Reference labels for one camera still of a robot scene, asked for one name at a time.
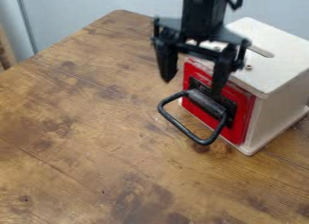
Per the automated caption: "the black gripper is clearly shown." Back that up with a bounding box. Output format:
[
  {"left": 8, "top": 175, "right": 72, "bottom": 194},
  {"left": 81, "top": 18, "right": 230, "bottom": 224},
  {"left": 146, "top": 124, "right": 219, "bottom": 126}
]
[{"left": 151, "top": 0, "right": 251, "bottom": 98}]

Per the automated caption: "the red drawer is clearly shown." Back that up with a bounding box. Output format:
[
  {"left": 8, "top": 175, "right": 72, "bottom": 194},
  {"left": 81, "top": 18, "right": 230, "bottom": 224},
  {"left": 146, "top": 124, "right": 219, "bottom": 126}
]
[{"left": 180, "top": 58, "right": 255, "bottom": 145}]

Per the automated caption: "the black metal drawer handle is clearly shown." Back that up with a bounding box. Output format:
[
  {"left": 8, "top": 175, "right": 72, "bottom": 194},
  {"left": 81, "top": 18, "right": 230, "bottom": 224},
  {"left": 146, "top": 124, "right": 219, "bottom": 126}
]
[{"left": 156, "top": 89, "right": 228, "bottom": 145}]

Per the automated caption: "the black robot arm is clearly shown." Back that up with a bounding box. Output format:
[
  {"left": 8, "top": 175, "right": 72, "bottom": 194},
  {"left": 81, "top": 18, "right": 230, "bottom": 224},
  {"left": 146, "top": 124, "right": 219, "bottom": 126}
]
[{"left": 151, "top": 0, "right": 251, "bottom": 98}]

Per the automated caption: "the white wooden box cabinet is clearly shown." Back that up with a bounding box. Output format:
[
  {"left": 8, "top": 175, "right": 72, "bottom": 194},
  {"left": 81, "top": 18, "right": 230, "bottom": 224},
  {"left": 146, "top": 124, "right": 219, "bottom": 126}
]
[{"left": 179, "top": 16, "right": 309, "bottom": 157}]

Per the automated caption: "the wooden object at left edge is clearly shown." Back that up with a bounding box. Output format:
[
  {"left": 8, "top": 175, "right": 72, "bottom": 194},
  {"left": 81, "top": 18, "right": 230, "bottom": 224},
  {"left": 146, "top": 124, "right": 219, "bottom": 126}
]
[{"left": 0, "top": 24, "right": 17, "bottom": 70}]

